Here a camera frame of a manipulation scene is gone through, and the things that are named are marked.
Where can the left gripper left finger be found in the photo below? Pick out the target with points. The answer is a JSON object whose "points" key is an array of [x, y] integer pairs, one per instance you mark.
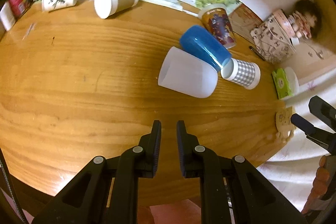
{"points": [[140, 161]]}

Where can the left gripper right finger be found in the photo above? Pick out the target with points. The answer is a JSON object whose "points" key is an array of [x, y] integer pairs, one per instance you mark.
{"points": [[197, 161]]}

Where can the white plastic cup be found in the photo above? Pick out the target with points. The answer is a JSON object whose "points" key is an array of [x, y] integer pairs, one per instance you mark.
{"points": [[187, 74]]}

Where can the checkered paper cup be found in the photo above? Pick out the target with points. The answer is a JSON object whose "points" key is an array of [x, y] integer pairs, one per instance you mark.
{"points": [[245, 74]]}

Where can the blue plastic cup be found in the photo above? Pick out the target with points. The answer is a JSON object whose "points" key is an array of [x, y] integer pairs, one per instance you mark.
{"points": [[198, 42]]}

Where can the dark patterned paper cup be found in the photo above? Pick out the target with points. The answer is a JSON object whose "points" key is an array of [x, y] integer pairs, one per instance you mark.
{"points": [[216, 21]]}

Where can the brown sleeve paper cup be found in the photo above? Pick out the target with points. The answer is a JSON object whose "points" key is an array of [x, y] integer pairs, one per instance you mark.
{"points": [[106, 8]]}

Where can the person right hand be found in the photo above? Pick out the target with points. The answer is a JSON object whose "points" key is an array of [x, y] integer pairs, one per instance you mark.
{"points": [[319, 184]]}

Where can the white curtain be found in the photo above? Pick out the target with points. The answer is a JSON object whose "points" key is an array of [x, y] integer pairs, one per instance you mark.
{"points": [[292, 170]]}

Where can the cream ceramic mug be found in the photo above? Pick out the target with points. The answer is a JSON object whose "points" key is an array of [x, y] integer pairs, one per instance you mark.
{"points": [[284, 126]]}

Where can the green tissue pack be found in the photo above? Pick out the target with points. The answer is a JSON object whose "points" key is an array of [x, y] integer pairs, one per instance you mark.
{"points": [[281, 83]]}

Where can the letter print fabric bag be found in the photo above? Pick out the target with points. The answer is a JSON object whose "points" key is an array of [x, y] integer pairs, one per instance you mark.
{"points": [[272, 42]]}

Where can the black pen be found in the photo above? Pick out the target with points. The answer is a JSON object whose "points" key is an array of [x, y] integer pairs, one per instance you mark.
{"points": [[257, 53]]}

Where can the brown haired doll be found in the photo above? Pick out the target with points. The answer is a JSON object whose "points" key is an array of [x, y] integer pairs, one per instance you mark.
{"points": [[305, 19]]}

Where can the pink round box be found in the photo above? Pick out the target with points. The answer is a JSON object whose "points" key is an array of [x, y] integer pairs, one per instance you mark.
{"points": [[284, 22]]}

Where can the brown drawing card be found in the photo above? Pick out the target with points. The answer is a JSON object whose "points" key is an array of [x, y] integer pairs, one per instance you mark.
{"points": [[243, 20]]}

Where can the white small bottle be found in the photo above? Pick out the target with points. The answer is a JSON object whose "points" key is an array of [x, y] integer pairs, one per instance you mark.
{"points": [[7, 17]]}

